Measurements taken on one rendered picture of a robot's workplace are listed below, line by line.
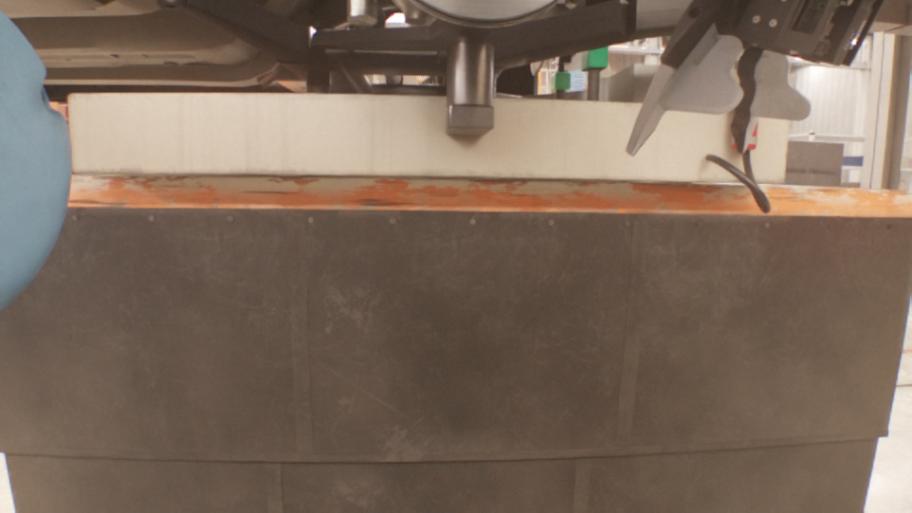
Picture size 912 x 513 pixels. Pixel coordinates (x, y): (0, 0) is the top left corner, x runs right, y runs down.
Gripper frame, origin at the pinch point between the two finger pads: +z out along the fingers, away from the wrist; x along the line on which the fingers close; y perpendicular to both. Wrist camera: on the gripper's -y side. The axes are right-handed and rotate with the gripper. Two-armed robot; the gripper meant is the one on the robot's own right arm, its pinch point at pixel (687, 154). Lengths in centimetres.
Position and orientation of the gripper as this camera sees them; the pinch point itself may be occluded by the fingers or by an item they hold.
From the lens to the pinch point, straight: 41.9
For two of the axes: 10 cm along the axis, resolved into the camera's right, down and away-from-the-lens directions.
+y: 4.8, 5.1, -7.1
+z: -1.8, 8.5, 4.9
